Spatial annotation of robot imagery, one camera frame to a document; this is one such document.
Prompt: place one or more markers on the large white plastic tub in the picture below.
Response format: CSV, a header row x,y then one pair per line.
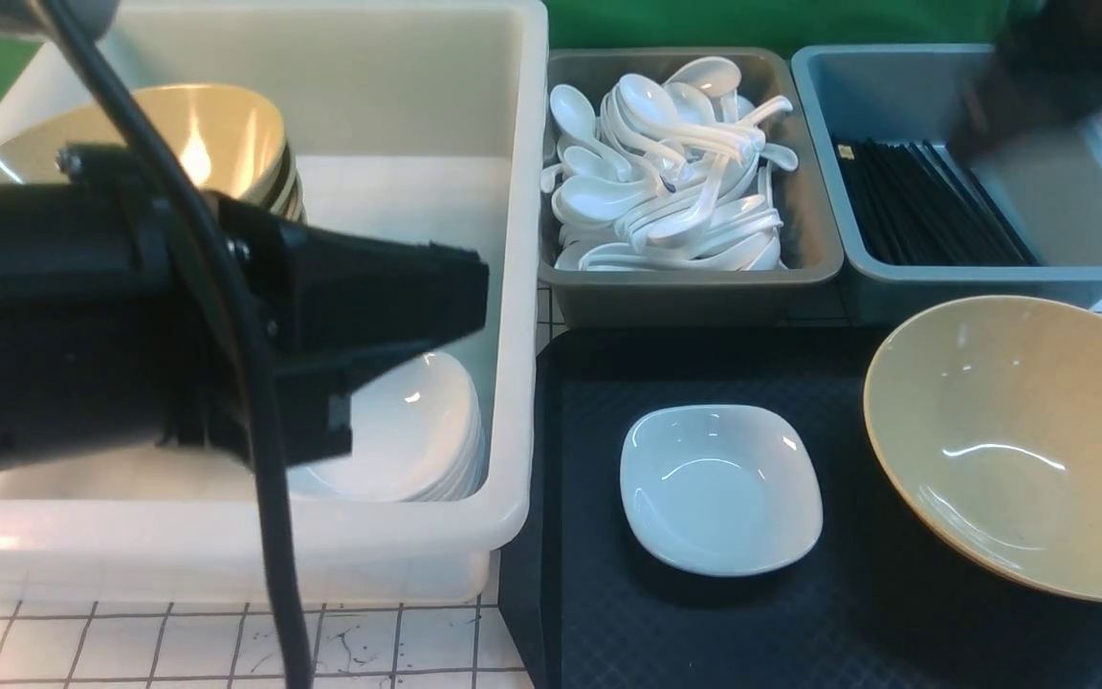
x,y
410,120

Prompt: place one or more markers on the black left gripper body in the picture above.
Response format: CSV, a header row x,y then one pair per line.
x,y
288,321

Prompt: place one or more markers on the green backdrop cloth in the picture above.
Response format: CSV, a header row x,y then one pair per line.
x,y
783,27

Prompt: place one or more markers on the large beige noodle bowl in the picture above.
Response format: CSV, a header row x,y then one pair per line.
x,y
986,416

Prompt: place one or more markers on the bundle of black chopsticks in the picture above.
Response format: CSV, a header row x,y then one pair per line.
x,y
915,207

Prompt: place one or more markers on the black textured serving tray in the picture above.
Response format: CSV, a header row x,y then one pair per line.
x,y
879,602

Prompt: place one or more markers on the stack of beige noodle bowls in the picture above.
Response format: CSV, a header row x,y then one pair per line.
x,y
228,139

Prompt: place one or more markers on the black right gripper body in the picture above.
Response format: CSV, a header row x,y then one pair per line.
x,y
1044,75

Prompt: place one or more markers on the small white square dish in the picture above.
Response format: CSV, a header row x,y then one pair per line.
x,y
720,490

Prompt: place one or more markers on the blue plastic chopstick bin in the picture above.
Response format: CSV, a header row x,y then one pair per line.
x,y
1050,189

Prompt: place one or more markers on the stack of white square dishes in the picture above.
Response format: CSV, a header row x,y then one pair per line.
x,y
419,437

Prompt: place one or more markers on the pile of white soup spoons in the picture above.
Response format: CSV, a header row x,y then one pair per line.
x,y
668,173

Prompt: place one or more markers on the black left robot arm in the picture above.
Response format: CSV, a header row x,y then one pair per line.
x,y
114,333

